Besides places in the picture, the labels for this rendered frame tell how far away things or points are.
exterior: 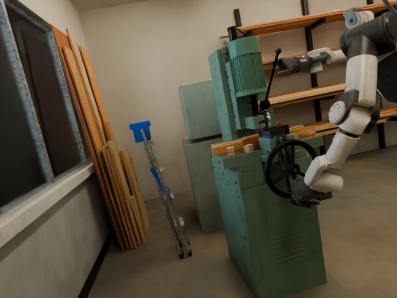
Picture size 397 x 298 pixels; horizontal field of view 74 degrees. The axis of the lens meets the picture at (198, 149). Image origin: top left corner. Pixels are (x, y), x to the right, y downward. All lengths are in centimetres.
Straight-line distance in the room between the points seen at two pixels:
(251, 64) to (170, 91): 241
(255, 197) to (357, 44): 86
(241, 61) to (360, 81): 72
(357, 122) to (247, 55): 76
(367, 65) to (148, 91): 315
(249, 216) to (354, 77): 87
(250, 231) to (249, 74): 87
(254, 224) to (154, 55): 291
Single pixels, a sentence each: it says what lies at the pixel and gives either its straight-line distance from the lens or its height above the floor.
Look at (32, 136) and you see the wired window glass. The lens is 211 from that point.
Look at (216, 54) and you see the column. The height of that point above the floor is 149.
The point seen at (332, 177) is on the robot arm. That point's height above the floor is 84.
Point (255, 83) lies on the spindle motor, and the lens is 153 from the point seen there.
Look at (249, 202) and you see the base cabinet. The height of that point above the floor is 63.
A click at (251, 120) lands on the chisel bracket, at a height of 105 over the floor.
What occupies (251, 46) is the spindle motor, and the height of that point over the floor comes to 145.
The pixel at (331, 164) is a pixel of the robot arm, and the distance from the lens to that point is 103.
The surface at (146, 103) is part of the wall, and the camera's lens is 383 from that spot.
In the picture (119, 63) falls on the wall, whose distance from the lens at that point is 393.
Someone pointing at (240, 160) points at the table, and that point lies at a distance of 142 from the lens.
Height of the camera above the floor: 119
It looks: 9 degrees down
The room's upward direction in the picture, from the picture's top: 11 degrees counter-clockwise
